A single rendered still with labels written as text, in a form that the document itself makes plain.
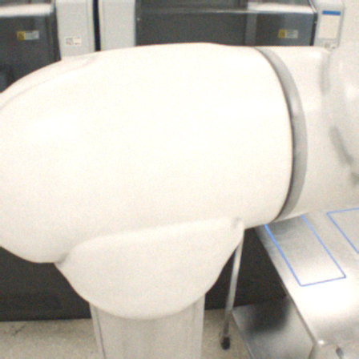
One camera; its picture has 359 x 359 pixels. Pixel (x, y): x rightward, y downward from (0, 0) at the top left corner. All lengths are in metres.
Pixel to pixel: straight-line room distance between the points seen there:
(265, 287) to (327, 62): 1.72
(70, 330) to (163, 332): 1.72
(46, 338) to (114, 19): 1.44
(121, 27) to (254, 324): 1.21
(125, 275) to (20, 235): 0.07
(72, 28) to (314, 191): 1.16
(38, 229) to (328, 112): 0.18
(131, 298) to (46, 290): 1.58
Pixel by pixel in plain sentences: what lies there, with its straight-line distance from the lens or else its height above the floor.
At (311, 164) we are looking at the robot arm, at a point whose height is 1.48.
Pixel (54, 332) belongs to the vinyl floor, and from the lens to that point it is 2.05.
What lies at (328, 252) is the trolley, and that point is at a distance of 1.24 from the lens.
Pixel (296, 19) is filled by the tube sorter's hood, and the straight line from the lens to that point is 1.43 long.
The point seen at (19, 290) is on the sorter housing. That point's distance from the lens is 1.87.
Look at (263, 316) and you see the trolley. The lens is 1.73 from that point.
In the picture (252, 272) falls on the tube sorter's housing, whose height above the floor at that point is 0.31.
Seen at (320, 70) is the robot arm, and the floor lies 1.53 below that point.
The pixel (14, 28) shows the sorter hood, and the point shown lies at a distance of 1.37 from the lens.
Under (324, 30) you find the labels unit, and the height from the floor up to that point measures 1.34.
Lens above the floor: 1.60
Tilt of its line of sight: 32 degrees down
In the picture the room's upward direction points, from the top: 1 degrees clockwise
